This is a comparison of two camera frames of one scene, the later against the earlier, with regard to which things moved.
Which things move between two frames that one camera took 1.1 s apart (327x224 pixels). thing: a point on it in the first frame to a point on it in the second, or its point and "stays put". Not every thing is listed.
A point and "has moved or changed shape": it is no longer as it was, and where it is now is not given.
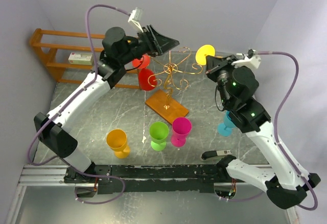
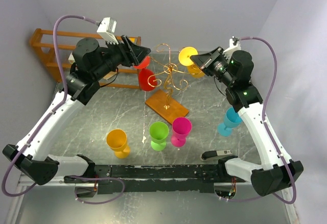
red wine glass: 146,77 stays put
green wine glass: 158,132 stays put
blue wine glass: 225,129 stays put
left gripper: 158,43 to 138,52
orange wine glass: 203,51 has moved or changed shape
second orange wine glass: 116,139 stays put
